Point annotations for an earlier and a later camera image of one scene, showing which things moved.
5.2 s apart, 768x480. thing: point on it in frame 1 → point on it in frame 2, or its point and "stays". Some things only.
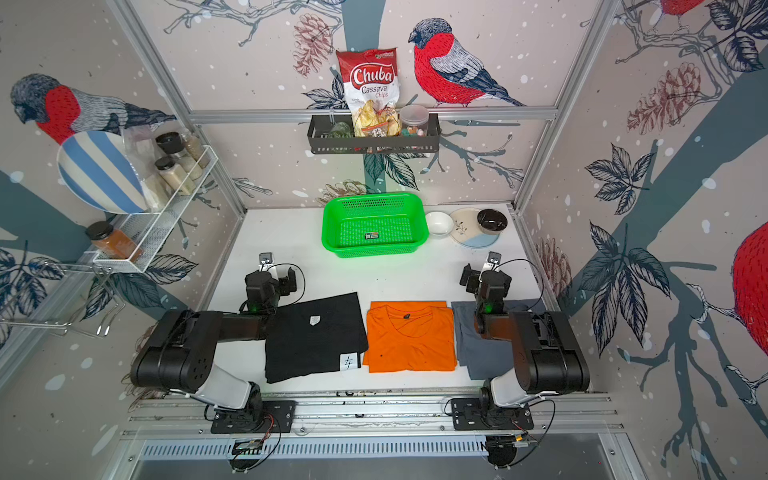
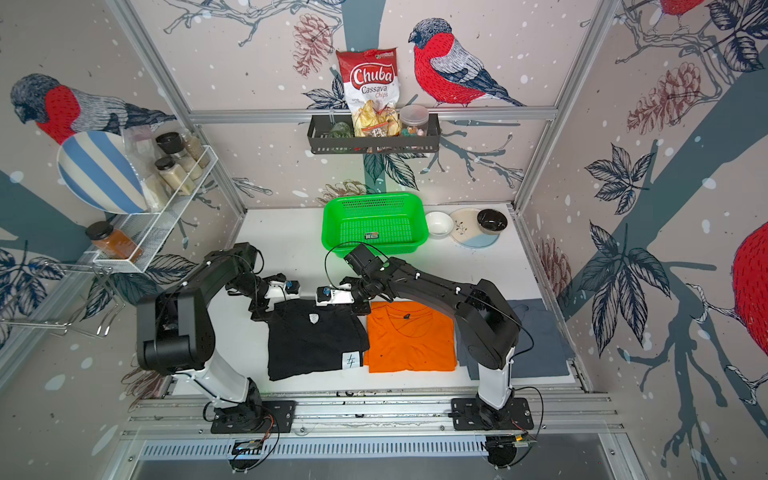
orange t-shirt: [410, 336] stays
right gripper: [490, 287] → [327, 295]
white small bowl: [439, 224] stays
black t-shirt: [313, 338] stays
